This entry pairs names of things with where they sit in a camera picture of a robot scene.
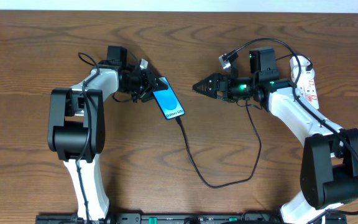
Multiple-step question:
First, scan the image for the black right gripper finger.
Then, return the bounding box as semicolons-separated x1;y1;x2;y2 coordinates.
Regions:
192;81;218;99
203;73;226;83

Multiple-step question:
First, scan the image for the blue screen smartphone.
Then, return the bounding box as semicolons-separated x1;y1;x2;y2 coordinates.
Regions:
153;77;185;120

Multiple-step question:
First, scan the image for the black charging cable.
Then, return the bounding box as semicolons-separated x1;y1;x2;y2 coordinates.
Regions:
175;53;314;190

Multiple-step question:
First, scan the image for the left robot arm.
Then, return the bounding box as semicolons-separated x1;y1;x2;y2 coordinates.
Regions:
47;45;168;223

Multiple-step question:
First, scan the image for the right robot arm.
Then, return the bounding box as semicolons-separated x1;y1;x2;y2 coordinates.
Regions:
193;47;358;223

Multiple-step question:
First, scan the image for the white power strip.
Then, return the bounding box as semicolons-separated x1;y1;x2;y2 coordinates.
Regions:
290;55;319;110

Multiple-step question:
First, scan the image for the black left camera cable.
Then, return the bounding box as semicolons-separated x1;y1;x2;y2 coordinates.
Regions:
75;51;102;224

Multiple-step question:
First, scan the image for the black camera cable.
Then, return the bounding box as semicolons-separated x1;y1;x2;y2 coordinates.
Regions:
75;51;102;224
228;37;358;224

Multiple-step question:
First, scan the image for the black right camera cable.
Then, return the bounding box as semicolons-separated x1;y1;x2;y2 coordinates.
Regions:
228;37;358;224

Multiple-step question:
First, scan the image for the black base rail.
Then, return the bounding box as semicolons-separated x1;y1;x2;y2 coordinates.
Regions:
35;212;347;224

